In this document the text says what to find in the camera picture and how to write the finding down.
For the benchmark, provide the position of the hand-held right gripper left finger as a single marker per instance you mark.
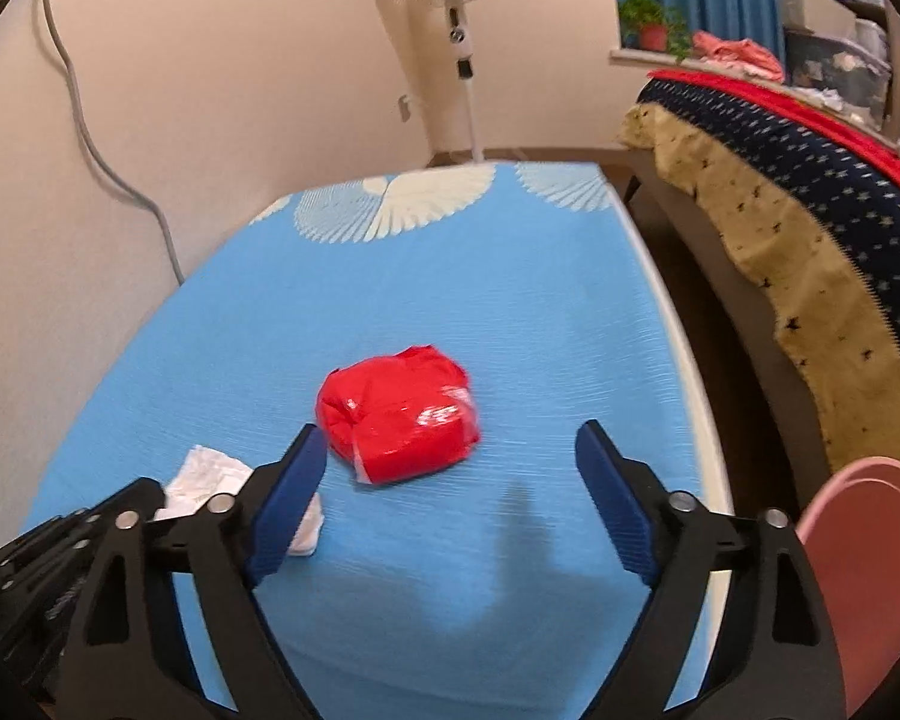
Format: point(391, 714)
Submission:
point(285, 502)

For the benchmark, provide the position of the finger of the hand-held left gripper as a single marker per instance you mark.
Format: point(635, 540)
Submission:
point(139, 496)

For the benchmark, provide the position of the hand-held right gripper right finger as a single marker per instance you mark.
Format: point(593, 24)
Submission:
point(615, 499)

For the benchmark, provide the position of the white tissue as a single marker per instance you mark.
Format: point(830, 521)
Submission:
point(202, 476)

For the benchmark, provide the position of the red plastic bag bundle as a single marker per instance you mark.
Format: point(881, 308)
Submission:
point(397, 412)

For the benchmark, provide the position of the pink plastic basin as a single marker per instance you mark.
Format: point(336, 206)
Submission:
point(862, 577)

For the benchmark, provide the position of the white folding table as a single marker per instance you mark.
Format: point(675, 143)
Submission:
point(690, 390)

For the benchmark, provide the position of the blue crane print tablecloth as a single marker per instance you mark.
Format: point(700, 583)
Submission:
point(435, 277)

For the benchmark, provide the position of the navy star bedsheet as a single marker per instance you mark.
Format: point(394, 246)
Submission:
point(795, 172)

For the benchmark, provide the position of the white windowsill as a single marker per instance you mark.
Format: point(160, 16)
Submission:
point(630, 56)

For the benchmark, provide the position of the white cloth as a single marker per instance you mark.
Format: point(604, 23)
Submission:
point(832, 99)

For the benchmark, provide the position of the pink folded clothing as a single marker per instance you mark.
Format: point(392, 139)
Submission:
point(735, 51)

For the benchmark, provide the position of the potted green plant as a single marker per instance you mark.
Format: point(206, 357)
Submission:
point(652, 36)

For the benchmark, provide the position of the clear plastic storage bin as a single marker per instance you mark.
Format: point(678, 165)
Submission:
point(832, 67)

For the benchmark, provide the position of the white standing fan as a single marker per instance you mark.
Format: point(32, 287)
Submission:
point(461, 37)

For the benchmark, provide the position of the white lidded container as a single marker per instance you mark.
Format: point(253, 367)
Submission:
point(870, 37)

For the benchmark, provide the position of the beige storage box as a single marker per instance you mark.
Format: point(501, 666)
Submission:
point(810, 7)

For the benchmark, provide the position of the white wall socket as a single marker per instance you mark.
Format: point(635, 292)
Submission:
point(404, 109)

